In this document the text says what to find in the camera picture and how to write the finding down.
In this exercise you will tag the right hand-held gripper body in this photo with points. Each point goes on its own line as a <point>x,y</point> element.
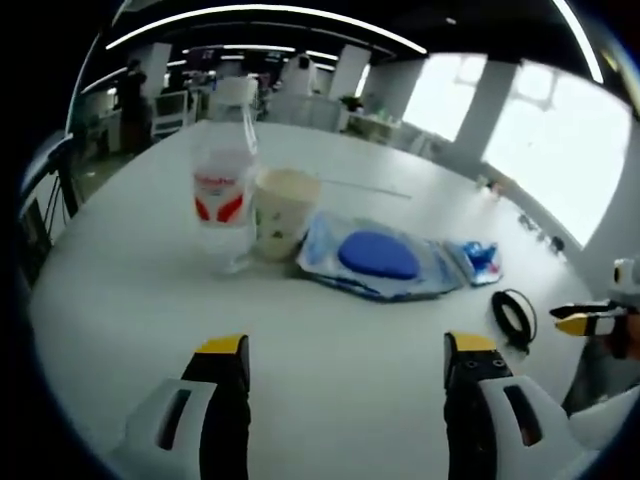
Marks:
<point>627,285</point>

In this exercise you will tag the blue patterned packet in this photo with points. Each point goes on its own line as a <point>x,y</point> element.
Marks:
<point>477,260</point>

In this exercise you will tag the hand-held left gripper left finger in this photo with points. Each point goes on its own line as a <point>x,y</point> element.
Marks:
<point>225,400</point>

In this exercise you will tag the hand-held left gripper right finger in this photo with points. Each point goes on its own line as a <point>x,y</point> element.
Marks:
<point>470,400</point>

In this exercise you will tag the white chair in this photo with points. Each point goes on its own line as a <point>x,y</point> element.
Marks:
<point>174,115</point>

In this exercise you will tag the potted plant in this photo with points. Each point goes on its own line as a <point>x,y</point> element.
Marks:
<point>353,103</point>

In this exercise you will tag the black tripod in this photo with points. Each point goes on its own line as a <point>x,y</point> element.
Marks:
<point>67,185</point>

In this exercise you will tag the clear plastic bottle red label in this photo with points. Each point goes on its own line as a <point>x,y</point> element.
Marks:
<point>222,200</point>

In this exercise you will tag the long ceiling light strip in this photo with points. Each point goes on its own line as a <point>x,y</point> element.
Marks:
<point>260,12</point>

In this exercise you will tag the cream paper cup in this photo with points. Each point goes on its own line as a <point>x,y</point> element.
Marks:
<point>282,220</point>

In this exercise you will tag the person's right hand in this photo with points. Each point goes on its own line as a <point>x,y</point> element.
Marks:
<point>620,342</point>

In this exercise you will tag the white table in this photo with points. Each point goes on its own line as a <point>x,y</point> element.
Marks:
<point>150,280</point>

